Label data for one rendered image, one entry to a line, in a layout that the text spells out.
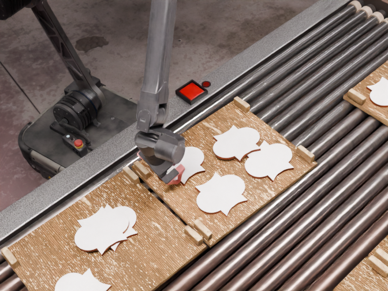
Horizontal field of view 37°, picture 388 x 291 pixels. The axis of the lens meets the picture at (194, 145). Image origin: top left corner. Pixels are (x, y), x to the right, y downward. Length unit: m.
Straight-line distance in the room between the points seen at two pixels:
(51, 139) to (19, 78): 0.81
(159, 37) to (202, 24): 2.25
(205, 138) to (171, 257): 0.41
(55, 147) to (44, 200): 1.06
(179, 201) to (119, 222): 0.18
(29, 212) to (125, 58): 1.93
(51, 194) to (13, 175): 1.32
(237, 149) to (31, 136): 1.36
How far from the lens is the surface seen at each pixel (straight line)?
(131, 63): 3.44
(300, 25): 2.19
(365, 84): 1.97
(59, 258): 1.57
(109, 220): 1.57
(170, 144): 1.45
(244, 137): 1.73
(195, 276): 1.51
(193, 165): 1.67
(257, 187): 1.64
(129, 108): 2.84
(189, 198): 1.61
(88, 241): 1.55
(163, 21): 1.44
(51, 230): 1.62
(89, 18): 3.84
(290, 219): 1.61
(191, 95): 1.89
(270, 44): 2.10
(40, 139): 2.80
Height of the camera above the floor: 2.25
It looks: 49 degrees down
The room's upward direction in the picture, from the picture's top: 3 degrees counter-clockwise
